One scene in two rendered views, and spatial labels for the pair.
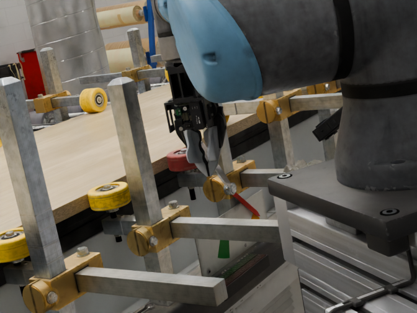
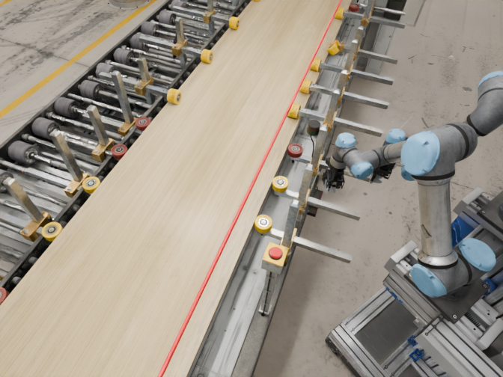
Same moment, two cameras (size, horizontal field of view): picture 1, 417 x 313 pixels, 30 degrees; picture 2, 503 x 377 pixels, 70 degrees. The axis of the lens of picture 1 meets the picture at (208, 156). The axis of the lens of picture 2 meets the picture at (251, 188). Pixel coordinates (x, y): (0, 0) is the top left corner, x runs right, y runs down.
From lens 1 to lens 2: 1.31 m
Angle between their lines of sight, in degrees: 42
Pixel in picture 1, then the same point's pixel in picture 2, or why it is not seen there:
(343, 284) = (411, 292)
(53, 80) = (181, 37)
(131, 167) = (303, 191)
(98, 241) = not seen: hidden behind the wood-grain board
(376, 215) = (452, 317)
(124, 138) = (305, 183)
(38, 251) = (287, 241)
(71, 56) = not seen: outside the picture
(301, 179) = not seen: hidden behind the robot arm
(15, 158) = (291, 223)
